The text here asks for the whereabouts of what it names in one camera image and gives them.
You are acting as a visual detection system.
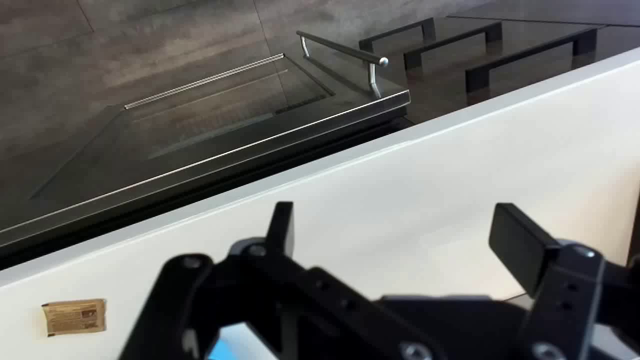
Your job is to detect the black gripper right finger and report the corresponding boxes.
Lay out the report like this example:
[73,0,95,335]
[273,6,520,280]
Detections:
[487,202,640,360]

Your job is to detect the brown paper packet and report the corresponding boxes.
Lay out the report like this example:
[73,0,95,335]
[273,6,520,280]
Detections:
[39,297,107,337]

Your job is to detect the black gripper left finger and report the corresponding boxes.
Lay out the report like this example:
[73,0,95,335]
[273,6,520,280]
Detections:
[117,199,448,360]

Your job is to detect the grey-brown drawer cabinet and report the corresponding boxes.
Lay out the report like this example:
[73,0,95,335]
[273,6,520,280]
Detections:
[358,11,640,126]

